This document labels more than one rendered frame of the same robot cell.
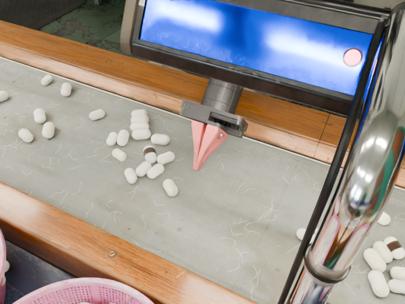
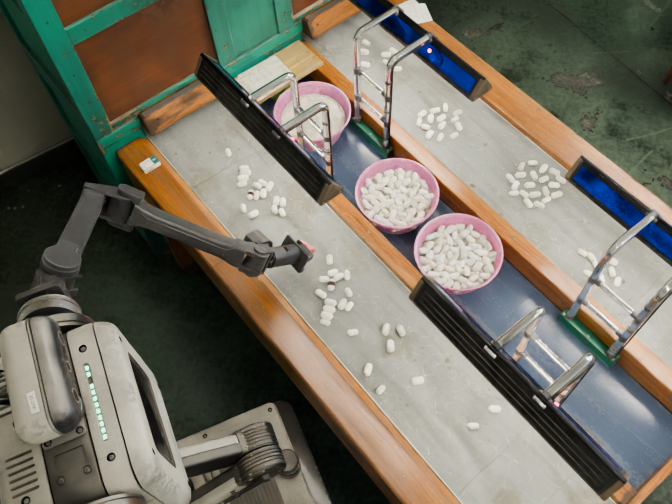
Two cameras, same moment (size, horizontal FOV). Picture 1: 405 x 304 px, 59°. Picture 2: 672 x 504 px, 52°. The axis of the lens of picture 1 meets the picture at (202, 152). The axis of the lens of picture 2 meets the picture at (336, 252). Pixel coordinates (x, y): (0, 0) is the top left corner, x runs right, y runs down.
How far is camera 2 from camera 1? 1.95 m
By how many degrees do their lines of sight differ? 71
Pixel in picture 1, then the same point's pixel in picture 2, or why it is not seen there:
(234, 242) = (313, 224)
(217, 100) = (293, 246)
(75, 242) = (383, 242)
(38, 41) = (380, 445)
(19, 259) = not seen: hidden behind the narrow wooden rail
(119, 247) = (364, 233)
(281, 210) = (282, 230)
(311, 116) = (225, 269)
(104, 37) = not seen: outside the picture
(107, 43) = not seen: outside the picture
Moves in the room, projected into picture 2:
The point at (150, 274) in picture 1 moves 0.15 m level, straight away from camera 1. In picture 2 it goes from (355, 217) to (350, 259)
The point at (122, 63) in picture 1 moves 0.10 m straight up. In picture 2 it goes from (317, 377) to (315, 364)
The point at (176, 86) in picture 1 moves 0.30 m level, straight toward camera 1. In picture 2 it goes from (290, 331) to (327, 245)
